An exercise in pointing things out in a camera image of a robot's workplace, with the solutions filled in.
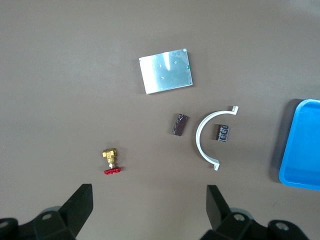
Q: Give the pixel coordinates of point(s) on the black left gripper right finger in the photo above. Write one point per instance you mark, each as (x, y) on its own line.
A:
(217, 215)

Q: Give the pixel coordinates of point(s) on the brown table cover sheet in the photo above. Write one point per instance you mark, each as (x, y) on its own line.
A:
(75, 75)

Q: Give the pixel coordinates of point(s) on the white curved plastic clamp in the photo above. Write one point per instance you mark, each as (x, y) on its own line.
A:
(199, 131)

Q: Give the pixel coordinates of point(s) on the blue plastic tray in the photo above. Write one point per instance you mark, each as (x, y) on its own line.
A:
(302, 145)

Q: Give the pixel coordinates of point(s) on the small black ribbed component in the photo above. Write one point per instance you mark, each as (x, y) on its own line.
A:
(222, 133)

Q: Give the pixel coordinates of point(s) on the silver metal plate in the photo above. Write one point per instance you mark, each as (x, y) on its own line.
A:
(166, 71)

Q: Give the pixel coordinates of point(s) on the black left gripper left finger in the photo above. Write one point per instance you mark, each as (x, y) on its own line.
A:
(75, 210)

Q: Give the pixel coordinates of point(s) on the dark brown capacitor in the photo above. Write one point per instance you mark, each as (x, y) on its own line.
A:
(180, 124)

